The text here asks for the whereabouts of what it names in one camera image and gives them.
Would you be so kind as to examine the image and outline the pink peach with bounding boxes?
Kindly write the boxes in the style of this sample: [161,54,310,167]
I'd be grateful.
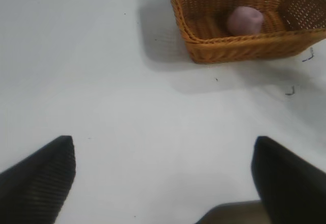
[227,6,264,36]

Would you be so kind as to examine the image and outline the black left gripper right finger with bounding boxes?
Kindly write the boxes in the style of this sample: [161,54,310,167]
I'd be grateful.
[196,135,326,224]

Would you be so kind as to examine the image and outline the brown woven wicker basket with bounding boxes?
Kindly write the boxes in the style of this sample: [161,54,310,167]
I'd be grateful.
[167,0,326,64]

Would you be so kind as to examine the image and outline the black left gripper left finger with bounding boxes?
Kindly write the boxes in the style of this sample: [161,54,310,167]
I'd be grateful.
[0,135,76,224]

